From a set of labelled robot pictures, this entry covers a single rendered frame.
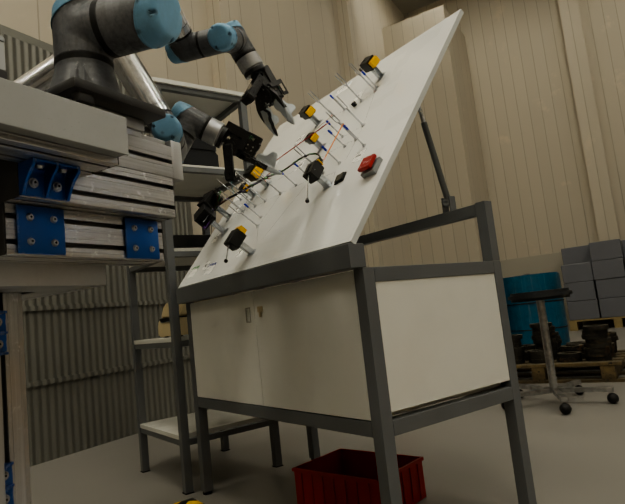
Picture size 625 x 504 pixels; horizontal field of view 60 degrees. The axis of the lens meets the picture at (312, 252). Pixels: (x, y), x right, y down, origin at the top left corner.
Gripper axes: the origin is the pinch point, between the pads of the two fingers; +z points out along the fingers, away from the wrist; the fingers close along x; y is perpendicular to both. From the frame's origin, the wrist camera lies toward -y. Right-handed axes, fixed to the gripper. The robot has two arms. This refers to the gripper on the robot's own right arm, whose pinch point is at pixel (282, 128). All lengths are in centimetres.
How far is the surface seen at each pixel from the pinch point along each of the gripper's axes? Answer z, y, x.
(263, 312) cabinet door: 49, -22, 30
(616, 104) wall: 176, 911, 140
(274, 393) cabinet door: 72, -34, 32
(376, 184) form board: 28.8, -7.2, -26.1
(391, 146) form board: 22.1, 7.0, -27.0
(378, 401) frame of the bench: 75, -41, -18
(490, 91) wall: 51, 906, 315
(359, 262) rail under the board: 43, -26, -23
